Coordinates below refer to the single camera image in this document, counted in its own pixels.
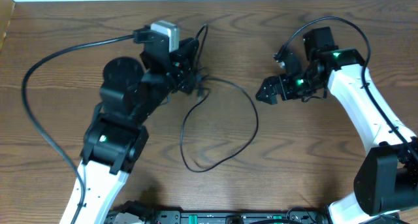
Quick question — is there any black USB cable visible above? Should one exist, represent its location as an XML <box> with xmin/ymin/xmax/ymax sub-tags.
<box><xmin>179</xmin><ymin>23</ymin><xmax>259</xmax><ymax>173</ymax></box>

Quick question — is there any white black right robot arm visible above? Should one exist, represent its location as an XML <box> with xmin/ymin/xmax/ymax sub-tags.
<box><xmin>255</xmin><ymin>27</ymin><xmax>417</xmax><ymax>223</ymax></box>

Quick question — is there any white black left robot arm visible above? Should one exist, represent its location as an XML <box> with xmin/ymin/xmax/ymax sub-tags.
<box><xmin>60</xmin><ymin>38</ymin><xmax>199</xmax><ymax>223</ymax></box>

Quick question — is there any wooden side panel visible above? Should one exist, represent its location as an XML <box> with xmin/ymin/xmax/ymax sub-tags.
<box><xmin>0</xmin><ymin>0</ymin><xmax>16</xmax><ymax>48</ymax></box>

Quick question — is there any black right camera cable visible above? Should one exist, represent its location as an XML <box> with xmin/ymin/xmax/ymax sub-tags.
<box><xmin>277</xmin><ymin>16</ymin><xmax>418</xmax><ymax>163</ymax></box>

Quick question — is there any black camera cable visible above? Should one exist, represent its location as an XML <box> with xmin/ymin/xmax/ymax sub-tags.
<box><xmin>21</xmin><ymin>27</ymin><xmax>153</xmax><ymax>224</ymax></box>
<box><xmin>277</xmin><ymin>16</ymin><xmax>418</xmax><ymax>163</ymax></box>

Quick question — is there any black left camera cable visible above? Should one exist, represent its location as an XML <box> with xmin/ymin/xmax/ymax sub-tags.
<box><xmin>21</xmin><ymin>27</ymin><xmax>153</xmax><ymax>224</ymax></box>

